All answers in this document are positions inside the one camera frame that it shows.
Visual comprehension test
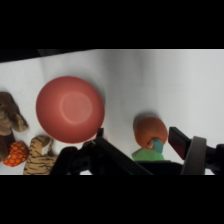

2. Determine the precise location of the orange spotted plush toy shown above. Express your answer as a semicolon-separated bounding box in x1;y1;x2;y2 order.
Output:
2;140;30;168

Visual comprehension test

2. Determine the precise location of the brown plush toy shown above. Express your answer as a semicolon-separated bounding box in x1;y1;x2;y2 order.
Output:
0;91;30;161

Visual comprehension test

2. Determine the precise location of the green triangle block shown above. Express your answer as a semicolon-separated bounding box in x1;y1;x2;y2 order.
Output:
131;147;167;163

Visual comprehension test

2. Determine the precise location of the tiger striped plush toy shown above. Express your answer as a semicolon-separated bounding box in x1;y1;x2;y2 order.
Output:
22;135;58;176

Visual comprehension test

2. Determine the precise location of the pink bowl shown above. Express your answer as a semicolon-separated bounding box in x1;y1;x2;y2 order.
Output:
35;75;106;145

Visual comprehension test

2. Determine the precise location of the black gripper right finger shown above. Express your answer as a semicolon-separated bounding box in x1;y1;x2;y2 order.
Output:
168;126;208;176

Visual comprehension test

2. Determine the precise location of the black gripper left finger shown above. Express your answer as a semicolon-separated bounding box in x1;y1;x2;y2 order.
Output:
89;127;154;176

